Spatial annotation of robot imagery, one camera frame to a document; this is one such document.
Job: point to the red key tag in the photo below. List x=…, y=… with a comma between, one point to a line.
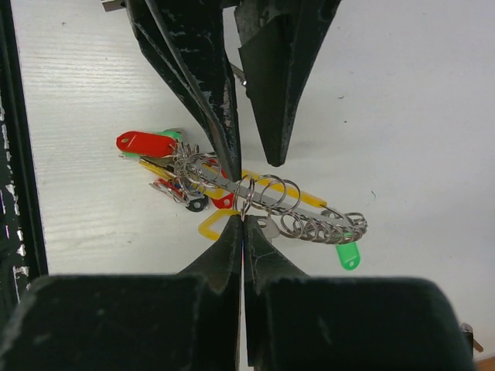
x=143, y=143

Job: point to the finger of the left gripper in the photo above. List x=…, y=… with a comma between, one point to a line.
x=280, y=41
x=184, y=43

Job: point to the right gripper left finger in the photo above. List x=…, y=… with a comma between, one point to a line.
x=183, y=321

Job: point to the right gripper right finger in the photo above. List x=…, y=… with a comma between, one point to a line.
x=298, y=322

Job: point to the yellow key tag key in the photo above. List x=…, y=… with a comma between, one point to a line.
x=212, y=227

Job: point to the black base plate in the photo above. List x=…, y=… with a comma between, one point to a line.
x=23, y=253

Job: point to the large metal keyring yellow handle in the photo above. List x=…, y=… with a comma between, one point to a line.
x=301, y=215

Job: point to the green tag key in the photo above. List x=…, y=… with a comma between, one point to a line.
x=348, y=253

